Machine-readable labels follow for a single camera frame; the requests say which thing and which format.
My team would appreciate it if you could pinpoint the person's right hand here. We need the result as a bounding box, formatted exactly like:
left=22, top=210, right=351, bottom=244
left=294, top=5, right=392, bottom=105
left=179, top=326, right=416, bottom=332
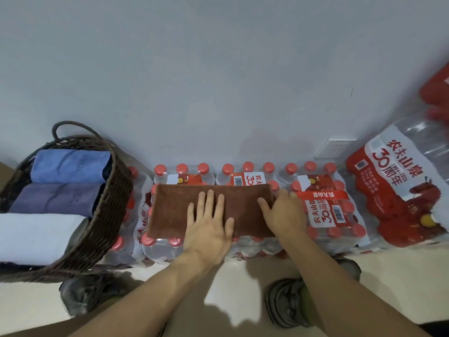
left=256, top=188, right=309, bottom=240

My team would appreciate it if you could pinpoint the person's left hand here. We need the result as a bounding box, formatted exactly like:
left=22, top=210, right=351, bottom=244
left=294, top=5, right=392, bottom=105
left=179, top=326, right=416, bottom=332
left=182, top=189, right=236, bottom=270

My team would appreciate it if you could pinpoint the brown towel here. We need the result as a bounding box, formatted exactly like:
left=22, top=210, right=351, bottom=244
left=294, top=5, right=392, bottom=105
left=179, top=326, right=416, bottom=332
left=146, top=183, right=278, bottom=241

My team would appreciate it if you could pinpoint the dark brown wicker basket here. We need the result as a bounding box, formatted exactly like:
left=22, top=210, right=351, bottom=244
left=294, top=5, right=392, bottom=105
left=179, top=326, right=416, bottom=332
left=0, top=120, right=135, bottom=285

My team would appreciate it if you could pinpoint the light blue towel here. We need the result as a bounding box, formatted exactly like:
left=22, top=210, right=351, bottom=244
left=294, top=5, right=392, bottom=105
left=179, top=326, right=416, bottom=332
left=29, top=148, right=113, bottom=185

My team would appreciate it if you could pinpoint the dark grey towel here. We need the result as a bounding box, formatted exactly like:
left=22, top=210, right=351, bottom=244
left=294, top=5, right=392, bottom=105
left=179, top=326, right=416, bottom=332
left=8, top=182, right=106, bottom=219

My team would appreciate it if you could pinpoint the cream towel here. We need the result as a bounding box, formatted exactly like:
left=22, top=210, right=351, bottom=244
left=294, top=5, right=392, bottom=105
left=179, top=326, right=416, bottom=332
left=0, top=212, right=90, bottom=268

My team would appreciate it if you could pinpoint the person's right forearm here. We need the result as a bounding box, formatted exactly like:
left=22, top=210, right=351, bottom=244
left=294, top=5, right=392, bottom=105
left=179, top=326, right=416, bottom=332
left=280, top=229, right=435, bottom=337

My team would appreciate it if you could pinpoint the person's left forearm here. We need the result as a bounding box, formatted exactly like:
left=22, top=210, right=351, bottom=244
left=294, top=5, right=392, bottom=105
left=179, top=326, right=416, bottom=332
left=67, top=251, right=215, bottom=337

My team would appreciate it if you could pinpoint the person's right grey shoe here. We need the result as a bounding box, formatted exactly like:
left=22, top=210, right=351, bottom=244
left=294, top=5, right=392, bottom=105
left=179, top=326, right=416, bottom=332
left=264, top=257, right=362, bottom=329

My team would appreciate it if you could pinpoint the person's grey shoe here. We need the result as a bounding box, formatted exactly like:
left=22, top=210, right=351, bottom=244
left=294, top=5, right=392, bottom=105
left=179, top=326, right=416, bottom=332
left=58, top=271, right=168, bottom=337
left=264, top=257, right=362, bottom=329

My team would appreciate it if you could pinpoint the person's left grey shoe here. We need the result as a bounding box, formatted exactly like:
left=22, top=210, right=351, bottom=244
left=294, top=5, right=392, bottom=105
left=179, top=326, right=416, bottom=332
left=58, top=271, right=168, bottom=337

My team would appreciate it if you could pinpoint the white wall socket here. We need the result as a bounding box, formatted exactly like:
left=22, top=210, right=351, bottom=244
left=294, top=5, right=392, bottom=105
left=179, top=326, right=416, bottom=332
left=314, top=137, right=358, bottom=160

